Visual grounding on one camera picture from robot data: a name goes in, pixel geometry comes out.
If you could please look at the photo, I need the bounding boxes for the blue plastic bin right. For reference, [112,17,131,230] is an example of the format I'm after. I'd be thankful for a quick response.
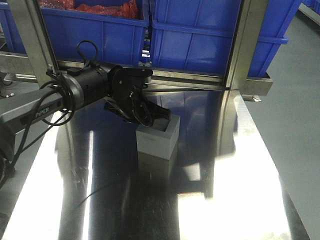
[149,0,292,77]

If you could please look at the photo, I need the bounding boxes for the gray square base block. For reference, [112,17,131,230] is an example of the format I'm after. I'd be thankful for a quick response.
[136,114,181,160]

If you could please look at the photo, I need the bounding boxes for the red mesh bag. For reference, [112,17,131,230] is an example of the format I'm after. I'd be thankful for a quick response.
[38,0,139,19]

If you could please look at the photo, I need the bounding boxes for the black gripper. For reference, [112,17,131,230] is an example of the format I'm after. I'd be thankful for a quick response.
[103,65,171,127]

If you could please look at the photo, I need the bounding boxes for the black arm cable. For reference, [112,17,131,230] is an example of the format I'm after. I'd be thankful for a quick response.
[9,39,101,173]

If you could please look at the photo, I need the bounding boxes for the blue bin with red items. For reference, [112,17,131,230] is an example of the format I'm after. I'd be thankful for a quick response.
[41,0,149,66]

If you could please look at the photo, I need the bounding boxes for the stainless steel rack frame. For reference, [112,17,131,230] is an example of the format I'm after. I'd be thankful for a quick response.
[0,0,273,101]

